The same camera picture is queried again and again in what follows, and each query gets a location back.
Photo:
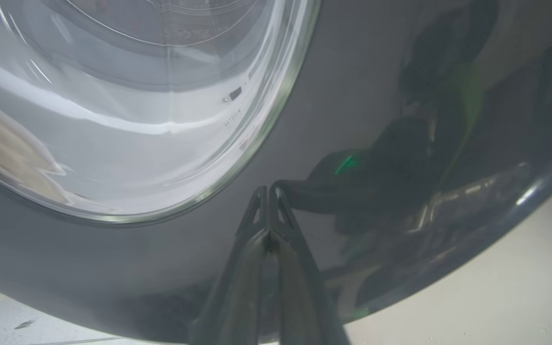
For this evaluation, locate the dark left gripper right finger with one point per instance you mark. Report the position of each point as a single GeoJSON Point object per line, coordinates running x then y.
{"type": "Point", "coordinates": [300, 302]}

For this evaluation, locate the grey washing machine door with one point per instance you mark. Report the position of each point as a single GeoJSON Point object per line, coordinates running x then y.
{"type": "Point", "coordinates": [352, 72]}

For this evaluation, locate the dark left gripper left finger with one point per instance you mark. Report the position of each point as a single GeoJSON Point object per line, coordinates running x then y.
{"type": "Point", "coordinates": [237, 302]}

